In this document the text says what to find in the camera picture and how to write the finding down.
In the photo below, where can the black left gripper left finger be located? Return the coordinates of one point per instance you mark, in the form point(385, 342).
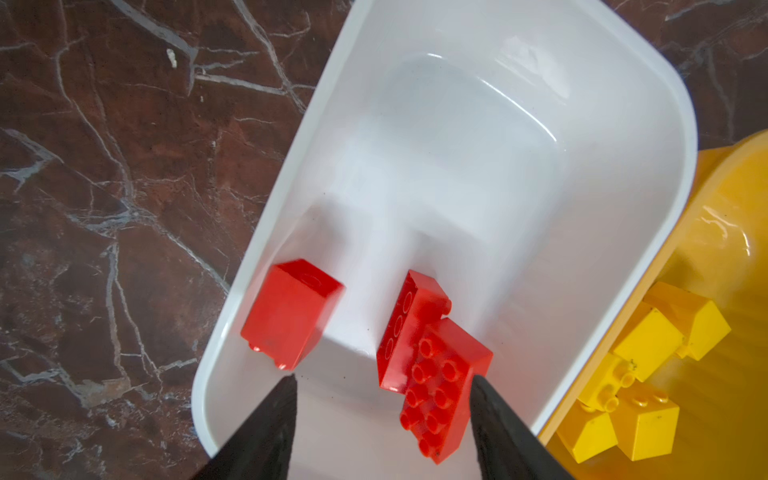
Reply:
point(261, 447)

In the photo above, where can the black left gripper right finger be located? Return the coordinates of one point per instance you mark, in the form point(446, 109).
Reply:
point(506, 448)

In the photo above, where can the yellow lego brick cluster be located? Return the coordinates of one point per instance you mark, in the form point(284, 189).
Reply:
point(645, 422)
point(696, 316)
point(612, 374)

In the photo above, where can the small red lego brick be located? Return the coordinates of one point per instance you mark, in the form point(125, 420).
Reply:
point(291, 311)

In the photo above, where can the red lego brick long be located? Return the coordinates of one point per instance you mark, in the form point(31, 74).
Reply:
point(420, 302)

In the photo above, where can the yellow plastic container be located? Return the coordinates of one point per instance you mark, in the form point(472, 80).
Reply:
point(702, 414)

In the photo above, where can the white plastic container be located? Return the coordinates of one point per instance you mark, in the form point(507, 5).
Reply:
point(531, 156)

